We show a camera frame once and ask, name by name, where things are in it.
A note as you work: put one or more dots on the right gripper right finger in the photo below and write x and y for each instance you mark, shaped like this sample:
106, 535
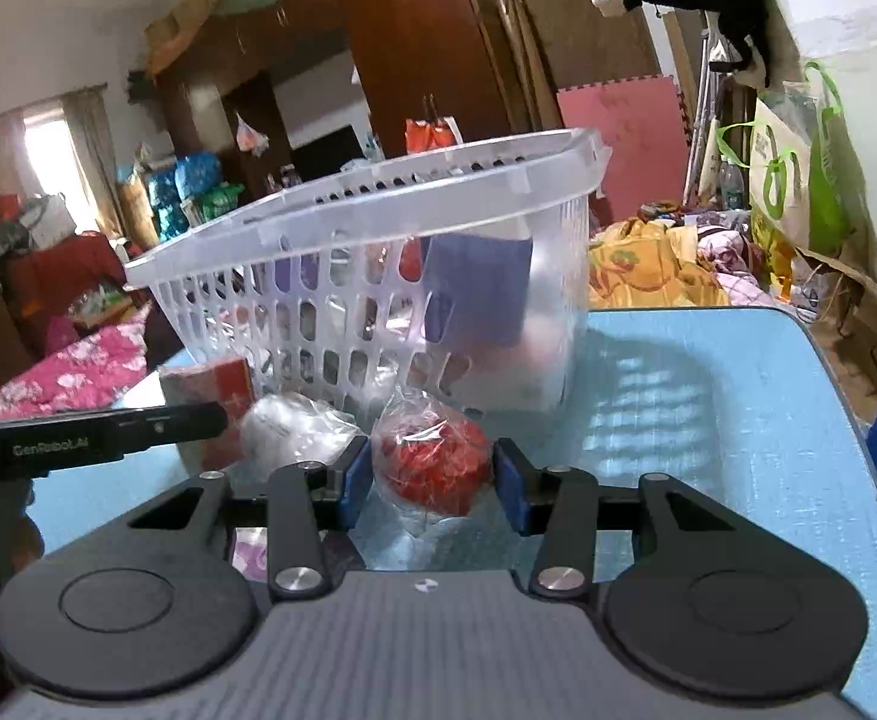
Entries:
560, 505

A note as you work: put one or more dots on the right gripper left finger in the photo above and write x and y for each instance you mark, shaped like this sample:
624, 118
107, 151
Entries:
310, 509

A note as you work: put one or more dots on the red ball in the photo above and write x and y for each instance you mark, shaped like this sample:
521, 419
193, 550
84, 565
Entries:
430, 461

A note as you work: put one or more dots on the dark blue carton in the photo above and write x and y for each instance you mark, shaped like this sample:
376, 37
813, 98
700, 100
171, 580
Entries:
478, 289

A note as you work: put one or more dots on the purple box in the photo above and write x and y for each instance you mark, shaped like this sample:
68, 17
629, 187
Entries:
250, 553

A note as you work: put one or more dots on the white roll in plastic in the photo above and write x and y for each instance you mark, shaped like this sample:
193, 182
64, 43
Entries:
288, 429

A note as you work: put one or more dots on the pink floral bedding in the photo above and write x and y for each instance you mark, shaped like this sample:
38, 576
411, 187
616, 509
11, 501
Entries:
90, 373

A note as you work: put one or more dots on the white plastic laundry basket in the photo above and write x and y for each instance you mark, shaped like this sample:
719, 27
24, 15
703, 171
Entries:
318, 288

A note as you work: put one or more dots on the yellow patterned blanket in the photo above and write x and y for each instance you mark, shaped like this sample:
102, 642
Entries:
639, 264

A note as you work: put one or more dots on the window curtains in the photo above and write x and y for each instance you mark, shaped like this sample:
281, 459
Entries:
92, 151

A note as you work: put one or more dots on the orange hanging bag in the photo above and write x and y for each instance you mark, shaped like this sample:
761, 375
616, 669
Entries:
421, 136

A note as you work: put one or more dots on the pink foam mat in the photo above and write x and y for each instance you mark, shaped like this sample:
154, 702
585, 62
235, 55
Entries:
642, 121

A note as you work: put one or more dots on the green and white tote bag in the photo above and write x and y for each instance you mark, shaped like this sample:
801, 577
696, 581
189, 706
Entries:
786, 150

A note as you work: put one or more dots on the dark red wooden wardrobe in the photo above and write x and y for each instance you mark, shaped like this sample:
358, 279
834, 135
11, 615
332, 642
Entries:
253, 87

